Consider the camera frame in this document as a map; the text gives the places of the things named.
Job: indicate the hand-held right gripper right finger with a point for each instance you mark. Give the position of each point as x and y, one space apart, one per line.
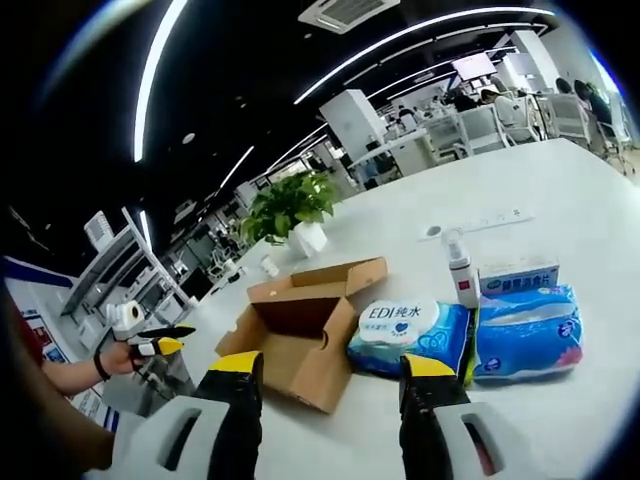
430 400

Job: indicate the white paper cup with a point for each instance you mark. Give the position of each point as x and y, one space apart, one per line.
269 266

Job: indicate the ceiling air conditioner unit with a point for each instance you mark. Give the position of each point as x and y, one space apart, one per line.
350 12

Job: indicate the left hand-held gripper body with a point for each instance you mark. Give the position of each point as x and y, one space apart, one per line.
125 317

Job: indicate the small white blue carton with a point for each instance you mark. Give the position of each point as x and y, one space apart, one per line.
520 282

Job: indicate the person's left hand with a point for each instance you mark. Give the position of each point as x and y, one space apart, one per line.
120 357

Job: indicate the row of white office chairs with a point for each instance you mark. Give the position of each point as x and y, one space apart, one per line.
480 125

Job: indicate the white metal shelf rack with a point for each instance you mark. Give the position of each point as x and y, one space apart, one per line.
137 245

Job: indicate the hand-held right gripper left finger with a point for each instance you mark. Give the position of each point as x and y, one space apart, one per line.
235 400

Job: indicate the soft item wet wipes pack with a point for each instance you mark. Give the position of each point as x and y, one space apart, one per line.
395 320

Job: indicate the blue framed wall poster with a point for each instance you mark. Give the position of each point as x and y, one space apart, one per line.
60 325

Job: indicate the white spray bottle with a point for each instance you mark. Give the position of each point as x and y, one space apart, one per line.
462 285

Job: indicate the white air cooler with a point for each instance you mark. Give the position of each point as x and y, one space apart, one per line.
96 230

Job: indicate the brown cardboard shoe box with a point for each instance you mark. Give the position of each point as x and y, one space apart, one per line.
310 370

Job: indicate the white table socket strip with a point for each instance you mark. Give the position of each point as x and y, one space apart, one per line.
495 220

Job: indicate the black wristband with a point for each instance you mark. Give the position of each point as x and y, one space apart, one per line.
101 367

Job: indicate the green potted plant white pot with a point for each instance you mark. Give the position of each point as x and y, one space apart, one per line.
295 200

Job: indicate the person's dark red clothing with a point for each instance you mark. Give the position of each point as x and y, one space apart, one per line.
50 430

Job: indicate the blue soft tissue pack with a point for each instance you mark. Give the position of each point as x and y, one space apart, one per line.
525 345

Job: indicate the large display screen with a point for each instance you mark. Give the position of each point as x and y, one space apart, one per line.
472 66

